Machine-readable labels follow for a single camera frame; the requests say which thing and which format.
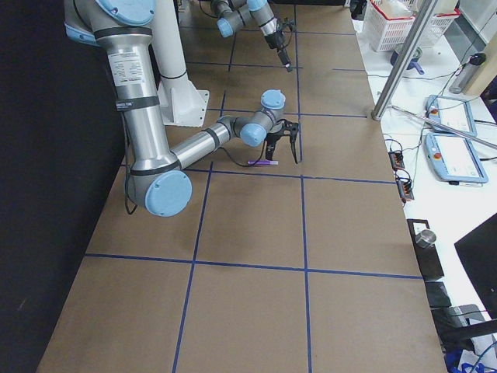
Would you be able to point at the grey water bottle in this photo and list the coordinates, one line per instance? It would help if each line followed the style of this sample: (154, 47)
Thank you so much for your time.
(467, 72)

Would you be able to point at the upper blue teach pendant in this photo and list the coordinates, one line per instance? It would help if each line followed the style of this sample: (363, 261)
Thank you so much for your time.
(453, 112)

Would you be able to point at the purple marker pen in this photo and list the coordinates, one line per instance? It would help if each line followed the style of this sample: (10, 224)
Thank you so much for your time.
(263, 163)

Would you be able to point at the black desk items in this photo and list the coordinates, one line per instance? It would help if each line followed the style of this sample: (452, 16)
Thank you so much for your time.
(456, 326)

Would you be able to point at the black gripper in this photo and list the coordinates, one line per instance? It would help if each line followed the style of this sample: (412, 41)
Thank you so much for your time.
(272, 139)
(275, 40)

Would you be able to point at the steel cup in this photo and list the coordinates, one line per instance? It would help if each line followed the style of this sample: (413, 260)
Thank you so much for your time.
(425, 238)

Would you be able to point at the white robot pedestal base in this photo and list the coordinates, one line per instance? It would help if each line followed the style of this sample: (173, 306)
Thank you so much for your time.
(181, 103)

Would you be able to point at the black box under cup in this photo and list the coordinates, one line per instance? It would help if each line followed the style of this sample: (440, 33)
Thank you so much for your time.
(428, 259)

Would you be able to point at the lower black power strip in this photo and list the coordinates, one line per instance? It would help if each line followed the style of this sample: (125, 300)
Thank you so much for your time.
(404, 185)

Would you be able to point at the aluminium frame post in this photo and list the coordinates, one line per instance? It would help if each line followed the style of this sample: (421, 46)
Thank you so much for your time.
(422, 20)

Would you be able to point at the lower blue teach pendant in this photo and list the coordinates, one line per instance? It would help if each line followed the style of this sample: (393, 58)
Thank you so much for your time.
(453, 159)

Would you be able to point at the black monitor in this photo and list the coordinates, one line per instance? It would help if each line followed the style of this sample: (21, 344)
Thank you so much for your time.
(477, 253)

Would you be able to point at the blue teach pendant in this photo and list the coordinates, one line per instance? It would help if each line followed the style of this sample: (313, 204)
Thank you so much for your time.
(453, 159)
(453, 112)

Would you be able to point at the black power strip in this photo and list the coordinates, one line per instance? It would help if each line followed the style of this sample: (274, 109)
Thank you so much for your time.
(404, 185)
(396, 159)

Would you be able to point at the upper black power strip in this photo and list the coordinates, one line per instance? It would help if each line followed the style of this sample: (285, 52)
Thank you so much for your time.
(396, 159)

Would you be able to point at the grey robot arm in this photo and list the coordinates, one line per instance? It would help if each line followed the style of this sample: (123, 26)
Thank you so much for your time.
(157, 154)
(232, 16)

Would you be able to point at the red white plastic basket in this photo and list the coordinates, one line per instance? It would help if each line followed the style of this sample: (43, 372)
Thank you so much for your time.
(386, 24)

